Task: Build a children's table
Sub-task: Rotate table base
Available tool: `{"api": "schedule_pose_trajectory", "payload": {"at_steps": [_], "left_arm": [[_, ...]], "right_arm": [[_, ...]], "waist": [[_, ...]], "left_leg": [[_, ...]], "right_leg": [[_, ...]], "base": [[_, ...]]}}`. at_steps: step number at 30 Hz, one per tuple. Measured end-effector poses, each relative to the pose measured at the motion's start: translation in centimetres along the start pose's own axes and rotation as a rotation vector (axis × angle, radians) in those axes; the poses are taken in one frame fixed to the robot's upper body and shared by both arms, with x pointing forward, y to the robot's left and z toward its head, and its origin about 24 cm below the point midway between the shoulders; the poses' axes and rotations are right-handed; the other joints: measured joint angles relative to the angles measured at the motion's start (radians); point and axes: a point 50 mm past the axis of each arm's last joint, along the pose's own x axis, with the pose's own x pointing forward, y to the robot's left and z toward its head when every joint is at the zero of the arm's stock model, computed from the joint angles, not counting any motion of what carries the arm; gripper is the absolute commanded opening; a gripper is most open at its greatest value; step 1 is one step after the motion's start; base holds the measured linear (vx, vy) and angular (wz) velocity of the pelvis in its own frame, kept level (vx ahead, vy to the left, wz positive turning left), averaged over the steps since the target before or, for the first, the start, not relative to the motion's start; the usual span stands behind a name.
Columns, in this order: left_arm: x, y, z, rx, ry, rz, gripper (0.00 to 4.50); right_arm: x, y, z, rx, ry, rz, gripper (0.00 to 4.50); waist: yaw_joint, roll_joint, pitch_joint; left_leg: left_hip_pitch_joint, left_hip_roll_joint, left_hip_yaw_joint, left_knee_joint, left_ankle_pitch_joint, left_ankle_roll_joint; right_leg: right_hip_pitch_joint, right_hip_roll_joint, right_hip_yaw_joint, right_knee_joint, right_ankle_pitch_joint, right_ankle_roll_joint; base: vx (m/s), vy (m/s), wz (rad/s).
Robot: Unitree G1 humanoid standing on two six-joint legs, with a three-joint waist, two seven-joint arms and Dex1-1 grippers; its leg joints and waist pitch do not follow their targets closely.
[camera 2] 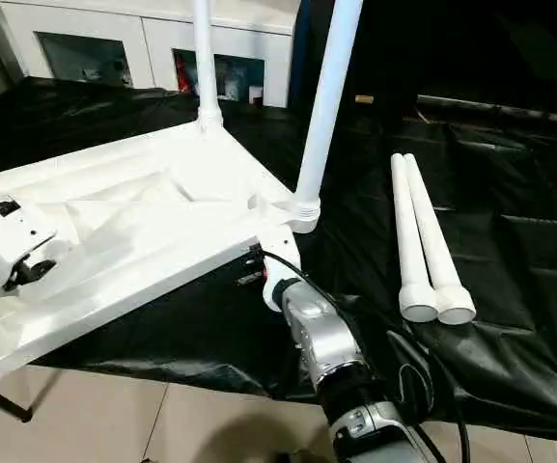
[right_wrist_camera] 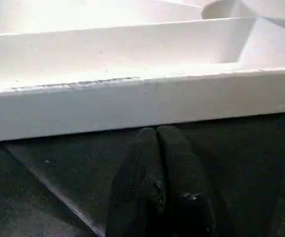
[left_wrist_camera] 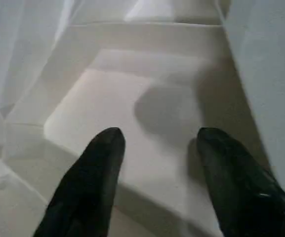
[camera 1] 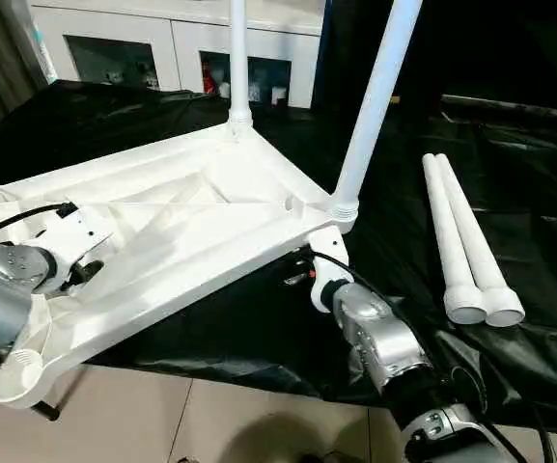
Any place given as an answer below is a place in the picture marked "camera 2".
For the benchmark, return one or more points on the white plastic table top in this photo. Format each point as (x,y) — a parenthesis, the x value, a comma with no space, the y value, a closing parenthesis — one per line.
(138,217)

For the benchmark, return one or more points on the white plastic table leg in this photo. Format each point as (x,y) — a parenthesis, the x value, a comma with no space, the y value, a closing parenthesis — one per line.
(328,106)
(208,62)
(410,231)
(439,241)

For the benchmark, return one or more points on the black work table leg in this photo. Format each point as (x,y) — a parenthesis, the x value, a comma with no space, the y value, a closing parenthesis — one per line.
(15,405)

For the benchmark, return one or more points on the small white jar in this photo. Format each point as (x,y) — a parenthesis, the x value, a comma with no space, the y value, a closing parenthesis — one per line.
(256,95)

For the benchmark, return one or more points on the black mat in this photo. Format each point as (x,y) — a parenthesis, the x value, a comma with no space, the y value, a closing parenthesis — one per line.
(452,241)

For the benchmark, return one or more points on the small tan tag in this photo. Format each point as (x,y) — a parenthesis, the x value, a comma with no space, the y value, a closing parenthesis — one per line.
(364,99)

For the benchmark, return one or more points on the small red item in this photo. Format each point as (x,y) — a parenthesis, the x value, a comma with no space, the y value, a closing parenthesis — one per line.
(185,72)

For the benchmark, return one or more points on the white cabinet with glass doors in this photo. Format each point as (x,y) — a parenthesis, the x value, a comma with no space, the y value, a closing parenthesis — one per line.
(152,34)

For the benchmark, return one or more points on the long black bar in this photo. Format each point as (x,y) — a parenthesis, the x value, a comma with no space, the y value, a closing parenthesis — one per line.
(500,108)

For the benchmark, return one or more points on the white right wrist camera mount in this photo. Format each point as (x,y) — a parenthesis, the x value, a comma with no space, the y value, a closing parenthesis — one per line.
(283,246)

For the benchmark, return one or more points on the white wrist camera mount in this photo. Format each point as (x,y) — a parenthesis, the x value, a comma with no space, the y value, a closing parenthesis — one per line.
(283,246)
(22,226)

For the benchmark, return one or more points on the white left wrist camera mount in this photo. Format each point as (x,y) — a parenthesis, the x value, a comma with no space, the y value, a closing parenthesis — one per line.
(22,226)

